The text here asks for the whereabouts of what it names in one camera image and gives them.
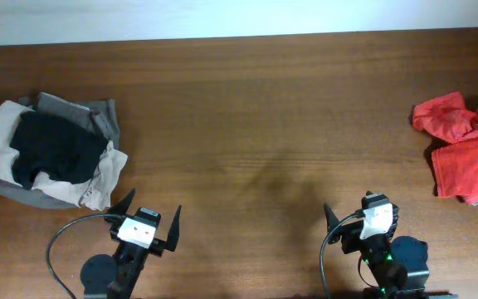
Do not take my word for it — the left black cable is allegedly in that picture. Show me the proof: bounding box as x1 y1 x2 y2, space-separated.
45 213 124 299

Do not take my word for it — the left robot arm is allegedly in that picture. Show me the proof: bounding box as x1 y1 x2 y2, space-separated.
80 190 182 299

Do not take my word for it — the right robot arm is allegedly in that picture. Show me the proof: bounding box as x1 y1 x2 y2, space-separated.
319 191 458 299

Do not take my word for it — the grey folded garment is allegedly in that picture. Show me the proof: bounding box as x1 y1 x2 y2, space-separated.
0 93 128 209

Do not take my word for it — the beige folded garment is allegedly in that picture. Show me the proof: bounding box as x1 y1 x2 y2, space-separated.
0 100 128 210

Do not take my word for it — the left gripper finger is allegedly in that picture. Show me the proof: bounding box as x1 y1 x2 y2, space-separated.
165 205 182 252
107 189 136 216

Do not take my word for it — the red t-shirt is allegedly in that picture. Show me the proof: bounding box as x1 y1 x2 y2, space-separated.
412 92 478 206

